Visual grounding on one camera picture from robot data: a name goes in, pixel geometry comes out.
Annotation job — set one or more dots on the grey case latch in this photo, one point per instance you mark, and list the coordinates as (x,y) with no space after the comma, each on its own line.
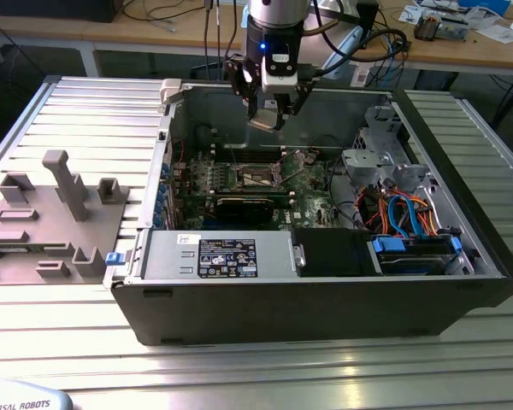
(171,89)

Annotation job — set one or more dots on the grey parts rack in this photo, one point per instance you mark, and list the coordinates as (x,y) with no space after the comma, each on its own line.
(47,222)

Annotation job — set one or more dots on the CPU socket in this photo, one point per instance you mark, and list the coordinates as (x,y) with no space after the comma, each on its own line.
(250,183)

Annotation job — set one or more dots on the blue cardboard box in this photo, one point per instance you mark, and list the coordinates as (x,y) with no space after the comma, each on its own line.
(487,5)

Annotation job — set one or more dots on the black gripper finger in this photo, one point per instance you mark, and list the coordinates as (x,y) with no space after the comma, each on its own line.
(237,72)
(282,111)

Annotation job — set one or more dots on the light wooden desk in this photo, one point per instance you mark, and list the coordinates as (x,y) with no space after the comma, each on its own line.
(162,36)
(453,53)

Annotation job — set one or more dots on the silver drive bay bracket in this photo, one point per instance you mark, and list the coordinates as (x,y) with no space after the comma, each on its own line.
(359,160)

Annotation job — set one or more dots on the silver CPU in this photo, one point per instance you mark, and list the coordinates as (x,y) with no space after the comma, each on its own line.
(263,117)

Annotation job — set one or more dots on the small dark metal device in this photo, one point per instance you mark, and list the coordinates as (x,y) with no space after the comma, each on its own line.
(425,27)

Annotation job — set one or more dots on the white paper sheet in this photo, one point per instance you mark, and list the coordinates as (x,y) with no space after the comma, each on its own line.
(410,13)
(496,32)

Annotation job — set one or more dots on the blue case latch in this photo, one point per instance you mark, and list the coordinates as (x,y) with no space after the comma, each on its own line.
(114,259)

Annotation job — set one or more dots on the black open PC case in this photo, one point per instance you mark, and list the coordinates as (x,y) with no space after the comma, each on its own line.
(282,312)

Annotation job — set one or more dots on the small white box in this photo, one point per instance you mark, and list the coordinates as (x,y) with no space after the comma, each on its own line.
(361,76)

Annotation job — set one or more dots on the pale blue teach pendant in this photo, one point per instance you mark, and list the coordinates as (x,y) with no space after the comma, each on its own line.
(21,397)

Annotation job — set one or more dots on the black graphics card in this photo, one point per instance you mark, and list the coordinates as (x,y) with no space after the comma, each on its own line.
(243,209)

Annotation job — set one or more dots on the silver power supply with label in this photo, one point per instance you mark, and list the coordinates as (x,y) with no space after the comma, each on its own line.
(162,256)

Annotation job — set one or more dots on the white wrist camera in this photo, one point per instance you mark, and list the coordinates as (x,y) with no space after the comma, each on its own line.
(280,81)

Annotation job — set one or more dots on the large black box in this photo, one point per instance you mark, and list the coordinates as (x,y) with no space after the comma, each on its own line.
(55,8)

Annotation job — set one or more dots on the black upright box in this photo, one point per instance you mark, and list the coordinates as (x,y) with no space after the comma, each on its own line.
(367,13)

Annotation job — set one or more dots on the grey electronic device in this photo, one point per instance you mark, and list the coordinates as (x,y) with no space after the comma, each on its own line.
(453,27)

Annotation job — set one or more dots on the hard disk in blue carrier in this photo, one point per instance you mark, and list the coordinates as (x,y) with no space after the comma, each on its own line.
(389,247)

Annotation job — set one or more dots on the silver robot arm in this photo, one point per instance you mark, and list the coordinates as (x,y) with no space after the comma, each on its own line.
(278,10)

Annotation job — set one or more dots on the green motherboard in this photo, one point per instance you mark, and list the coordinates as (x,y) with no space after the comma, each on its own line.
(308,205)

